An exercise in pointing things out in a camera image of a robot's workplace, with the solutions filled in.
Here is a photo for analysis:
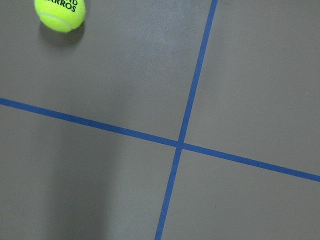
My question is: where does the yellow tennis ball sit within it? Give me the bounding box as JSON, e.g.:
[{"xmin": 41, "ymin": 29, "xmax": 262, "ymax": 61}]
[{"xmin": 34, "ymin": 0, "xmax": 86, "ymax": 33}]

